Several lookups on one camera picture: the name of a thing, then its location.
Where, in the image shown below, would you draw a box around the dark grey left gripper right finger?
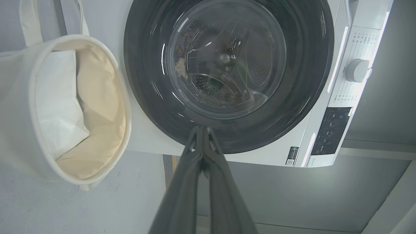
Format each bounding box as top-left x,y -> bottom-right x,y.
203,126 -> 257,234

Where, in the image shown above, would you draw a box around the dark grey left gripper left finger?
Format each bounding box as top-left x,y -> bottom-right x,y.
149,126 -> 204,234

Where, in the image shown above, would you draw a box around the white front-load washing machine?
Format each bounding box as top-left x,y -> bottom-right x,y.
63,0 -> 394,168

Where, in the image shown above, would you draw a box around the cream fabric laundry basket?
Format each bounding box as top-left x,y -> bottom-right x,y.
0,0 -> 132,191

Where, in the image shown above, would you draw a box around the black washing machine control panel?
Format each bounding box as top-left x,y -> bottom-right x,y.
311,107 -> 353,156

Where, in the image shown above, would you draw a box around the white round control knob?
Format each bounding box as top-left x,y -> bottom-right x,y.
345,59 -> 373,83

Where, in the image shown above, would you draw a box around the black washing machine door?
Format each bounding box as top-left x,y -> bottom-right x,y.
123,0 -> 334,154

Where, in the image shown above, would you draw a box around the small QR code sticker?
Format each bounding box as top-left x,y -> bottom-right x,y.
286,147 -> 299,165

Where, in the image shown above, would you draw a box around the clothes in basket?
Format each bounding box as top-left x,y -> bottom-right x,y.
36,49 -> 90,160

